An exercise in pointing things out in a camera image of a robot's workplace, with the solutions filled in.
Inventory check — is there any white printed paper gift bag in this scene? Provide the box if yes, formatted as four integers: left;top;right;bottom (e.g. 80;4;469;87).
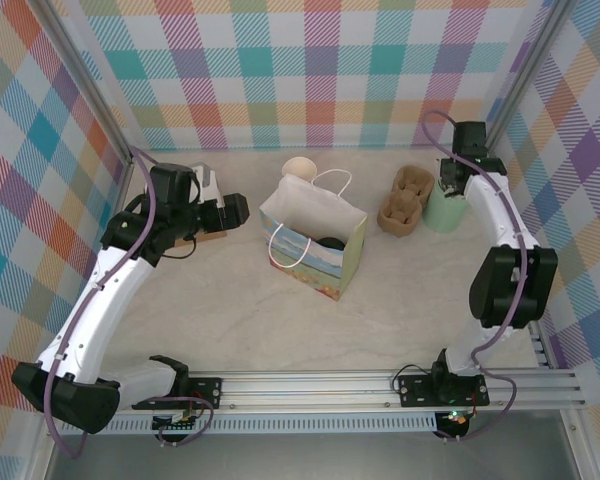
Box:
258;168;369;303

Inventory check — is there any brown cardboard napkin tray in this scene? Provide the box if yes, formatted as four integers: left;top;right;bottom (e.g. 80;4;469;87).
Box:
176;227;229;247

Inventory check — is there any mint green holder cup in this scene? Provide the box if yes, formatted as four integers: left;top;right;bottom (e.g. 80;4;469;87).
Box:
422;182;469;235

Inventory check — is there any brown pulp cup carrier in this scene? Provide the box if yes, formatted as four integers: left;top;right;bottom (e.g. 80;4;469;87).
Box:
377;165;437;239

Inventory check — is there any stack of paper cups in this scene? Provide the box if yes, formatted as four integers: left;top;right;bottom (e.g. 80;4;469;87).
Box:
282;156;315;182

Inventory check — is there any left controller circuit board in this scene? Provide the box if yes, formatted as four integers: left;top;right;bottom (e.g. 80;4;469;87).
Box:
151;410;204;432

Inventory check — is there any controller circuit board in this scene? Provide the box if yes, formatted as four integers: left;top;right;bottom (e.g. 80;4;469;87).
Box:
437;408;474;429
151;410;204;432

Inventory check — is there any right controller circuit board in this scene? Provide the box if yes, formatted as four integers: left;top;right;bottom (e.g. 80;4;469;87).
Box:
437;408;474;429

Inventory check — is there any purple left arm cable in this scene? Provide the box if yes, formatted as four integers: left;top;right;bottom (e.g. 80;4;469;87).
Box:
43;145;215;459

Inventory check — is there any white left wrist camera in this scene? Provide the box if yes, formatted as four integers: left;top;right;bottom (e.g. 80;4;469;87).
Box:
192;163;226;209

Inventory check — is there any aluminium left side rail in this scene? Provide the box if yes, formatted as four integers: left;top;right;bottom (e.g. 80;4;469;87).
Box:
68;152;136;376

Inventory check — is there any aluminium right corner post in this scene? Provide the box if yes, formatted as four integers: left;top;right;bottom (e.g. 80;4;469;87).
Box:
479;0;569;156

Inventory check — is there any aluminium corner post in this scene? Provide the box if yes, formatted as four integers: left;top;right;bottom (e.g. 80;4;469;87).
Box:
38;0;135;166
479;0;569;156

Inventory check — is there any aluminium left corner post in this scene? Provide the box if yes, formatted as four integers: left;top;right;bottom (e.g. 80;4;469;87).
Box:
38;0;135;166

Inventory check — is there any aluminium right side rail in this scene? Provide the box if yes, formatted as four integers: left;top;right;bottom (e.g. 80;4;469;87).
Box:
479;144;552;370

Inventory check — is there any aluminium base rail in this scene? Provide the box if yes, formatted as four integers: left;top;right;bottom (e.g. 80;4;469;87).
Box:
33;368;587;416

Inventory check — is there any perforated grey cable duct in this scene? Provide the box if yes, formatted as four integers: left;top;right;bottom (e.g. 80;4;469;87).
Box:
58;417;439;435

